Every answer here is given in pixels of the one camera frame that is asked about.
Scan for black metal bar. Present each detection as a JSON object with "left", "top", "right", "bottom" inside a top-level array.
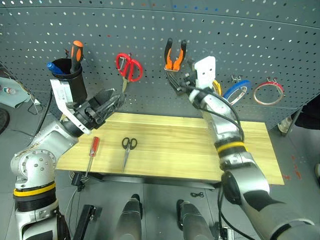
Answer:
[{"left": 71, "top": 204, "right": 102, "bottom": 240}]

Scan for small white bottle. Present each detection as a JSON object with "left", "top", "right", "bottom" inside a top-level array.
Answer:
[{"left": 0, "top": 85, "right": 17, "bottom": 96}]

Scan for pegboard stand foot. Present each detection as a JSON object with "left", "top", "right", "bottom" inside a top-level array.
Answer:
[{"left": 277, "top": 115, "right": 294, "bottom": 137}]

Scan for orange black handled screwdriver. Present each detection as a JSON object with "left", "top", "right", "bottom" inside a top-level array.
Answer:
[{"left": 69, "top": 40, "right": 85, "bottom": 75}]

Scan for red handled scissors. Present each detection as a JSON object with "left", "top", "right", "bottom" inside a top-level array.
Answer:
[{"left": 115, "top": 52, "right": 144, "bottom": 94}]

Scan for yellow tape roll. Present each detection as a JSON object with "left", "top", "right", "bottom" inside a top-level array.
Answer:
[{"left": 211, "top": 79, "right": 223, "bottom": 97}]

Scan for dark rounded grey shape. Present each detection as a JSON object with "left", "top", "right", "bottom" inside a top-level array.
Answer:
[
  {"left": 176, "top": 199, "right": 214, "bottom": 240},
  {"left": 115, "top": 193, "right": 144, "bottom": 240}
]

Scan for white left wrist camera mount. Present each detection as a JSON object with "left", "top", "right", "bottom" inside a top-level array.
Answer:
[{"left": 49, "top": 78, "right": 91, "bottom": 135}]

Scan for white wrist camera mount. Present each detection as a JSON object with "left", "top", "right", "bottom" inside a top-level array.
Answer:
[
  {"left": 194, "top": 56, "right": 217, "bottom": 90},
  {"left": 49, "top": 78, "right": 91, "bottom": 135}
]

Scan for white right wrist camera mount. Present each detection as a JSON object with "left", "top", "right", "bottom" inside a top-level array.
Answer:
[{"left": 194, "top": 56, "right": 217, "bottom": 90}]

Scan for black table frame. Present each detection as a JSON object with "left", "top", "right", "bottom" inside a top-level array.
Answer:
[{"left": 71, "top": 171, "right": 222, "bottom": 191}]

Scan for red handled screwdriver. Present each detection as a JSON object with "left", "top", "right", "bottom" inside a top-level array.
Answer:
[{"left": 84, "top": 136, "right": 101, "bottom": 179}]

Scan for black cup holder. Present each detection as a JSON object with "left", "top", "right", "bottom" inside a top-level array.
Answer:
[{"left": 50, "top": 57, "right": 89, "bottom": 104}]

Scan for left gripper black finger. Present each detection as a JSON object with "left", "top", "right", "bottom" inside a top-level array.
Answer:
[
  {"left": 100, "top": 92, "right": 127, "bottom": 121},
  {"left": 94, "top": 87, "right": 116, "bottom": 106}
]

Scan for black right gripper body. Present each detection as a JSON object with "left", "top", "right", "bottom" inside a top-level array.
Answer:
[{"left": 182, "top": 70, "right": 201, "bottom": 92}]

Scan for red tape roll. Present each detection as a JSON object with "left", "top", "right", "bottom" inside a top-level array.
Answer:
[{"left": 252, "top": 80, "right": 285, "bottom": 107}]

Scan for black table clamp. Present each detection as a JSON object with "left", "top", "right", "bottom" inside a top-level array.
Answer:
[{"left": 71, "top": 173, "right": 89, "bottom": 192}]

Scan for blue tape roll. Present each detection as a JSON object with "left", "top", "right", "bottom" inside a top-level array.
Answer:
[{"left": 223, "top": 80, "right": 252, "bottom": 106}]

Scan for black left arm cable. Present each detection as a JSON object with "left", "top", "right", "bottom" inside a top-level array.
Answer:
[{"left": 36, "top": 91, "right": 54, "bottom": 135}]

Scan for black handled scissors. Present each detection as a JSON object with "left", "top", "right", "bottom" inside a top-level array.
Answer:
[{"left": 121, "top": 137, "right": 138, "bottom": 173}]

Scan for thin white cable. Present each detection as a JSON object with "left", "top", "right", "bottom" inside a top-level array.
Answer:
[{"left": 63, "top": 186, "right": 79, "bottom": 219}]

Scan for orange black handled pliers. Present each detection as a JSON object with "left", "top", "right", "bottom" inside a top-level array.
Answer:
[{"left": 163, "top": 37, "right": 188, "bottom": 83}]

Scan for blue marker pen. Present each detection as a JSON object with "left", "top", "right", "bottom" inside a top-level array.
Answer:
[{"left": 46, "top": 62, "right": 65, "bottom": 76}]

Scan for grey perforated pegboard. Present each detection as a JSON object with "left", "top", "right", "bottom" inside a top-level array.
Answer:
[{"left": 0, "top": 0, "right": 320, "bottom": 131}]

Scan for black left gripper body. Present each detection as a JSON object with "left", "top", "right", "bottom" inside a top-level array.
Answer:
[{"left": 74, "top": 95, "right": 108, "bottom": 130}]

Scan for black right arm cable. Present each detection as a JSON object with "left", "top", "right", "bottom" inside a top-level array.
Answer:
[{"left": 186, "top": 85, "right": 245, "bottom": 142}]

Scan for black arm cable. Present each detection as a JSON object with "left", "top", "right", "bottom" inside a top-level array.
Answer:
[
  {"left": 186, "top": 85, "right": 245, "bottom": 142},
  {"left": 36, "top": 91, "right": 54, "bottom": 135}
]

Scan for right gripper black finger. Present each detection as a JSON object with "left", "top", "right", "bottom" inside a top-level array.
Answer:
[
  {"left": 185, "top": 57, "right": 197, "bottom": 76},
  {"left": 167, "top": 72, "right": 187, "bottom": 97}
]

